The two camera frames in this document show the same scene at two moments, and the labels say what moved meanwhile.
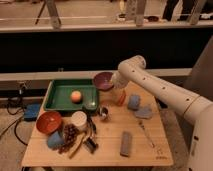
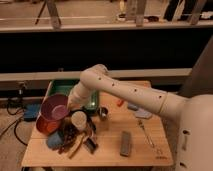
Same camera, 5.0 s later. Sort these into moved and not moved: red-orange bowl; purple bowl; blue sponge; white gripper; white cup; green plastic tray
Moved: white gripper; purple bowl
Not moved: blue sponge; white cup; red-orange bowl; green plastic tray
